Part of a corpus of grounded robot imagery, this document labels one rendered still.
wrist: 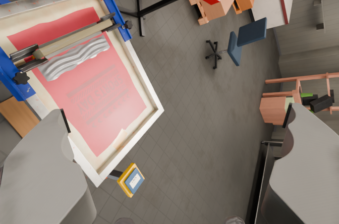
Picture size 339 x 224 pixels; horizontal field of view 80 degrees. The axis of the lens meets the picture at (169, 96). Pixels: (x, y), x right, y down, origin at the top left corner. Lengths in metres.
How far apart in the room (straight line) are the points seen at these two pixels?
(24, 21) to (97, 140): 0.57
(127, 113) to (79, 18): 0.52
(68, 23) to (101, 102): 0.38
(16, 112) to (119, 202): 1.35
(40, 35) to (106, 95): 0.38
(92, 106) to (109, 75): 0.18
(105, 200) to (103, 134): 1.38
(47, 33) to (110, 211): 1.90
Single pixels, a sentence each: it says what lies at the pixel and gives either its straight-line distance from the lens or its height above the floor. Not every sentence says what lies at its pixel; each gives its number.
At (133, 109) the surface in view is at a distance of 1.18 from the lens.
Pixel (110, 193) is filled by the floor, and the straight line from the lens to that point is 2.39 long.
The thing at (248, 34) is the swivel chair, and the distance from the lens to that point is 3.84.
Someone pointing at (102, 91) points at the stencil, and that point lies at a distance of 1.06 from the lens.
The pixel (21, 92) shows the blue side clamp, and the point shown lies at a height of 1.00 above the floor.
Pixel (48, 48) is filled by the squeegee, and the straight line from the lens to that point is 0.87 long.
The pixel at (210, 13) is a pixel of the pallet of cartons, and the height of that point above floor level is 0.25.
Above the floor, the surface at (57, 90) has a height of 0.96.
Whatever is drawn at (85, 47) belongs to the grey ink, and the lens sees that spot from 1.05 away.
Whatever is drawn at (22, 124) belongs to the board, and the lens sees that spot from 1.89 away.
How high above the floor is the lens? 1.85
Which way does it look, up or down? 39 degrees down
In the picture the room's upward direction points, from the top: 85 degrees clockwise
